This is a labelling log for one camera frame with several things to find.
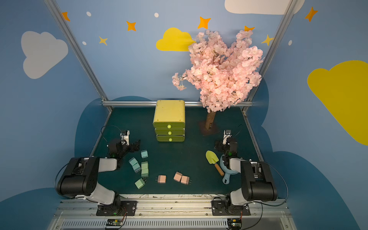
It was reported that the right circuit board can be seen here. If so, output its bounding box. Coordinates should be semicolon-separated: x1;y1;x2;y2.
227;218;242;230

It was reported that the aluminium front rail base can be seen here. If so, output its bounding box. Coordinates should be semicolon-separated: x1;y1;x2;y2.
48;194;297;230

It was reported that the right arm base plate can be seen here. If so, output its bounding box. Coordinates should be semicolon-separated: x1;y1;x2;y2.
211;199;251;216

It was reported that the yellow-green drawer cabinet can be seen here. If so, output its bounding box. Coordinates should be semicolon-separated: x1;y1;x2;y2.
152;100;186;143

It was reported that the blue toy dustpan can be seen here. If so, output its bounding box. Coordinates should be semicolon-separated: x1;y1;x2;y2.
219;154;239;185

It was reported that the green plug lower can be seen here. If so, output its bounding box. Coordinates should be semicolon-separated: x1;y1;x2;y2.
135;178;147;189

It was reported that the left circuit board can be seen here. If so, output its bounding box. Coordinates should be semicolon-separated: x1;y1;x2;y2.
105;219;123;229

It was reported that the green drawer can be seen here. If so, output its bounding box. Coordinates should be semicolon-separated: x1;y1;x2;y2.
155;128;185;136
156;135;185;142
153;122;186;129

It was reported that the aluminium frame post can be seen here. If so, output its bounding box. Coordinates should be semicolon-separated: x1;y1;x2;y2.
44;0;108;101
246;0;299;102

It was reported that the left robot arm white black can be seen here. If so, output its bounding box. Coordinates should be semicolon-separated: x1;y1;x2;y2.
54;139;140;206

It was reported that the aluminium back frame rail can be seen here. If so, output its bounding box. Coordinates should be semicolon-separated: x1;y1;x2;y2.
102;101;253;107

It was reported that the left aluminium frame post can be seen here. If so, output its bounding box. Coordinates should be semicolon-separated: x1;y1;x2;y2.
44;0;108;101

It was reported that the green toy shovel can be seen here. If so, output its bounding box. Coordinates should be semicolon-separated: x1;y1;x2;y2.
206;150;225;176

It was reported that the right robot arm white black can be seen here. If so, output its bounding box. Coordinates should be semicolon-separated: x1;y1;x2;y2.
215;137;278;206

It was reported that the circuit board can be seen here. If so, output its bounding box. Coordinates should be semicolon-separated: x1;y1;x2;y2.
227;218;242;230
105;219;123;229

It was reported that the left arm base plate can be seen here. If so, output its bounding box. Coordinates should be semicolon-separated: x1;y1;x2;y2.
96;200;138;216

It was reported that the green plug middle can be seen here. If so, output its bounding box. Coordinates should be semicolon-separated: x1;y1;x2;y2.
141;168;149;178

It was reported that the green plug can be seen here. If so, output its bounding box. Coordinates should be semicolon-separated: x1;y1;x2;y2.
135;178;147;189
141;162;149;169
141;168;149;178

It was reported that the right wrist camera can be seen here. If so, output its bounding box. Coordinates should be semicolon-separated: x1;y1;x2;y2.
222;129;232;145

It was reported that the teal plug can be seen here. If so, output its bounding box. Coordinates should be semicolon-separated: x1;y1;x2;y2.
141;150;149;159
132;163;141;173
128;157;138;166

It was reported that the pink plug left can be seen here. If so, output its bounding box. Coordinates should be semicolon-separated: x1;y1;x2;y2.
156;175;167;184

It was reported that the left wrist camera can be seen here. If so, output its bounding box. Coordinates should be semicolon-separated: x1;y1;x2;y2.
120;130;130;146

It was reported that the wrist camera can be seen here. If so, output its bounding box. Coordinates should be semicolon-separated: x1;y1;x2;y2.
222;129;232;145
120;130;130;146

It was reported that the green plug upper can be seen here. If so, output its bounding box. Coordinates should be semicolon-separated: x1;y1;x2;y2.
141;162;149;169

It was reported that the pink blossom artificial tree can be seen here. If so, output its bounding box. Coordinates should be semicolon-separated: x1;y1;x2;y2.
172;30;263;133

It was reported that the right aluminium frame post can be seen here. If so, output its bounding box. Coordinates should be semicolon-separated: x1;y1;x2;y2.
246;0;299;102

